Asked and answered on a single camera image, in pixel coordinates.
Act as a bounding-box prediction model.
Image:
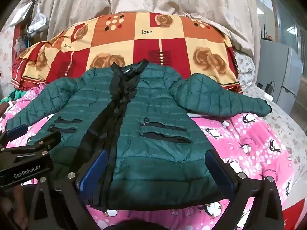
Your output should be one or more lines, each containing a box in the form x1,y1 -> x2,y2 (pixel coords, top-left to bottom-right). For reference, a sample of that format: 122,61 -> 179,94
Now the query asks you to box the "black router with antennas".
260,24 -> 274,41

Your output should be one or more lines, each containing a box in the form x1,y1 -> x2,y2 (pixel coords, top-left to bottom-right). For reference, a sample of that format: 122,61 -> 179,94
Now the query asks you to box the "green quilted jacket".
5,59 -> 272,209

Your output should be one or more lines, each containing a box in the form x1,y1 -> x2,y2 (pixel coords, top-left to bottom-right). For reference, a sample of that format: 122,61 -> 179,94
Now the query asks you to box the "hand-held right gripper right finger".
207,149 -> 285,230

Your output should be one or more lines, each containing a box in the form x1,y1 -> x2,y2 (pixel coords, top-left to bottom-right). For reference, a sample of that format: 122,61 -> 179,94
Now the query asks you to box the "white floral bed sheet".
234,50 -> 307,197

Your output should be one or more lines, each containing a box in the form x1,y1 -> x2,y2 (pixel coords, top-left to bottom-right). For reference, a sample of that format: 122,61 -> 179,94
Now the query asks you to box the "brown cloth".
0,102 -> 10,118

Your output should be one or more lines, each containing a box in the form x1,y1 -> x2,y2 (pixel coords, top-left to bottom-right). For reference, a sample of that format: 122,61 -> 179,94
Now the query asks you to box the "grey cabinet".
260,39 -> 304,111

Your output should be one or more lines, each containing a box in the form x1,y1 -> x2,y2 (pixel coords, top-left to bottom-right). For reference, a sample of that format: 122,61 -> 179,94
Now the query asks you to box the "green cloth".
0,89 -> 27,104

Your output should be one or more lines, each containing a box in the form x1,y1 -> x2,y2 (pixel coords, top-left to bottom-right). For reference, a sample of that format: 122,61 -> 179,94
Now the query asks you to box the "window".
254,0 -> 307,53

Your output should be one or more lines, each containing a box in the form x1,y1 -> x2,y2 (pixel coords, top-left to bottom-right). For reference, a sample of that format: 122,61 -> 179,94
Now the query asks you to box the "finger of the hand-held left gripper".
0,124 -> 29,146
0,131 -> 62,159

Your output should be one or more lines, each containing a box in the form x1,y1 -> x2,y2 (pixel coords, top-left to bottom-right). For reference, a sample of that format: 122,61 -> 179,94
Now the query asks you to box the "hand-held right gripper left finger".
25,150 -> 109,230

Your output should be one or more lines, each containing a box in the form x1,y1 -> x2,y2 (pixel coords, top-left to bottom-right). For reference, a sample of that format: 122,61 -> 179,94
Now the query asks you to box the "pink penguin blanket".
0,81 -> 295,230

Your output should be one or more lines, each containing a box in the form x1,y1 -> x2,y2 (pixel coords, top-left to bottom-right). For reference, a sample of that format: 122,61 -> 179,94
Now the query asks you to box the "clear plastic bag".
27,11 -> 50,38

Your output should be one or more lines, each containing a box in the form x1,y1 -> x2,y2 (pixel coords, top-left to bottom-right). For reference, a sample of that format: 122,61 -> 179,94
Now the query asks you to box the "person's left hand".
0,187 -> 29,230

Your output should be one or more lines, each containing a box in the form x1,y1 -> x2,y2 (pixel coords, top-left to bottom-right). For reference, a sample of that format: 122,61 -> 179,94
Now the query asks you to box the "red orange checkered quilt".
11,12 -> 243,94

